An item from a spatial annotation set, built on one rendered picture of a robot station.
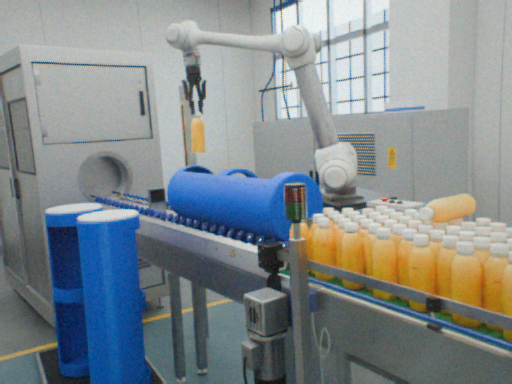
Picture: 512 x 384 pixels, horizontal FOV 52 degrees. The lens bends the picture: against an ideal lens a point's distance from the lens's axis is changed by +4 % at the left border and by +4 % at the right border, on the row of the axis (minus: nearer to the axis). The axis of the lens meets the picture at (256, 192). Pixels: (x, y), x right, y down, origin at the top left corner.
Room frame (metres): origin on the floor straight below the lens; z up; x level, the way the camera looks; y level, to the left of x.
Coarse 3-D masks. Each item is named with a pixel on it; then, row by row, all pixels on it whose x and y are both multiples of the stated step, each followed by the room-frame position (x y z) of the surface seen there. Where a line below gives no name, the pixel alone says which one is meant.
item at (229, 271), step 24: (144, 240) 2.92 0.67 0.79; (168, 240) 2.63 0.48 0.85; (192, 240) 2.44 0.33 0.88; (168, 264) 2.77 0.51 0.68; (192, 264) 2.49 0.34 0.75; (216, 264) 2.26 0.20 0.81; (240, 264) 2.08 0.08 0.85; (288, 264) 1.86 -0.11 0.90; (216, 288) 2.37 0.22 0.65; (240, 288) 2.16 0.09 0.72
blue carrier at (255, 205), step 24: (192, 168) 2.69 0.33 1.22; (168, 192) 2.59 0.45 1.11; (192, 192) 2.39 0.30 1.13; (216, 192) 2.22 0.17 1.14; (240, 192) 2.07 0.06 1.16; (264, 192) 1.95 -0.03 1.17; (312, 192) 2.02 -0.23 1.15; (192, 216) 2.46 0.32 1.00; (216, 216) 2.24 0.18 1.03; (240, 216) 2.06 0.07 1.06; (264, 216) 1.92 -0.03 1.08; (312, 216) 2.02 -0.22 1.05
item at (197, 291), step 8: (192, 288) 2.84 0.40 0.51; (200, 288) 2.83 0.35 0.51; (192, 296) 2.84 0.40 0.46; (200, 296) 2.83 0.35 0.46; (200, 304) 2.83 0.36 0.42; (200, 312) 2.82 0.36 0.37; (200, 320) 2.82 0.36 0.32; (200, 328) 2.82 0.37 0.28; (200, 336) 2.82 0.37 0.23; (200, 344) 2.82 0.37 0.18; (200, 352) 2.81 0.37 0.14; (200, 360) 2.81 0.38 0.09; (200, 368) 2.81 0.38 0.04
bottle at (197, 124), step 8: (192, 120) 2.61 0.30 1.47; (200, 120) 2.61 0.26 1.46; (192, 128) 2.61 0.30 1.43; (200, 128) 2.60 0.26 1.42; (192, 136) 2.61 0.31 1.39; (200, 136) 2.60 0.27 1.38; (192, 144) 2.61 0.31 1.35; (200, 144) 2.60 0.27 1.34; (192, 152) 2.62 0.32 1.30; (200, 152) 2.61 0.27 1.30
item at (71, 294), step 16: (48, 224) 2.65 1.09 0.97; (64, 224) 2.61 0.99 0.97; (48, 240) 2.70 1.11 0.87; (64, 240) 2.84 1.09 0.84; (64, 256) 2.83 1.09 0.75; (64, 272) 2.82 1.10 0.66; (80, 272) 2.88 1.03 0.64; (64, 288) 2.81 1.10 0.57; (80, 288) 2.87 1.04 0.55; (64, 304) 2.80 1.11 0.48; (80, 304) 2.87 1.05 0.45; (64, 320) 2.80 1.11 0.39; (80, 320) 2.87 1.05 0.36; (64, 336) 2.79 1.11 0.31; (80, 336) 2.87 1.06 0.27; (64, 352) 2.77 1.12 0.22; (80, 352) 2.86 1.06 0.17; (64, 368) 2.63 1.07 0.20; (80, 368) 2.61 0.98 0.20
